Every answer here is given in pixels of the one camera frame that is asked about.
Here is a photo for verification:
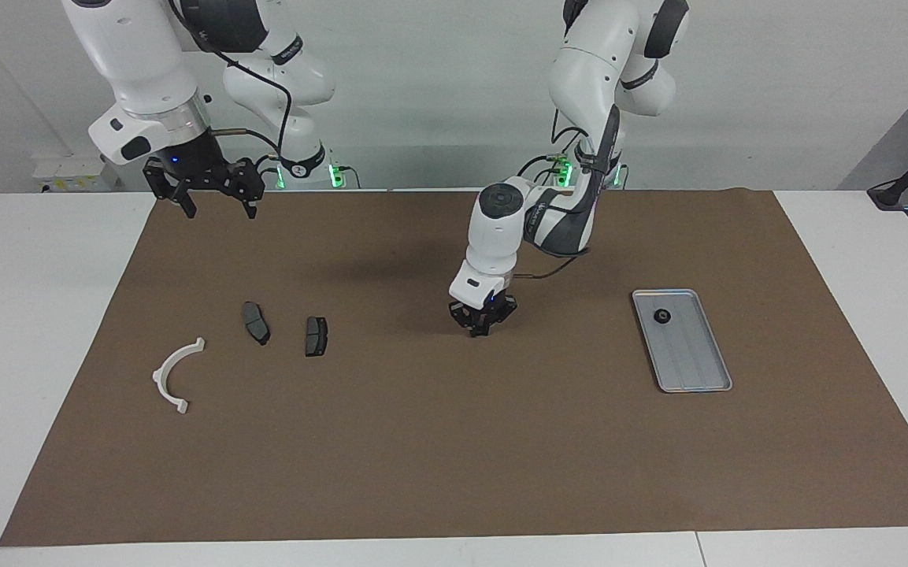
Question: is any curved dark grey brake pad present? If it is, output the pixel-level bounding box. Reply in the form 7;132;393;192
242;301;272;347

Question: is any rectangular dark grey brake pad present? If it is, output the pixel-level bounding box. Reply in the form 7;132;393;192
304;316;331;358

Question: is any brown table mat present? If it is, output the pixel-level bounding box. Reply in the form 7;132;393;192
0;189;908;547

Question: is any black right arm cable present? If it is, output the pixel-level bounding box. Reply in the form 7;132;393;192
170;0;297;170

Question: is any white power strip box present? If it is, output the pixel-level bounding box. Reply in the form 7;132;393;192
31;154;120;194

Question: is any white curved plastic bracket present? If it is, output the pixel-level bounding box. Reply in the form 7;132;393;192
152;337;206;415

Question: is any silver metal tray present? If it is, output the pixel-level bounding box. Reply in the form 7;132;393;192
632;288;733;394

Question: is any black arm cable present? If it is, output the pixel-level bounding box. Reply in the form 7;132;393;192
170;0;297;170
513;102;604;281

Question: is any black base cable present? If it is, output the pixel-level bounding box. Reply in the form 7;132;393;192
517;154;566;187

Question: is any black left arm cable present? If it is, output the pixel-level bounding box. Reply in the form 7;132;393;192
513;102;604;281

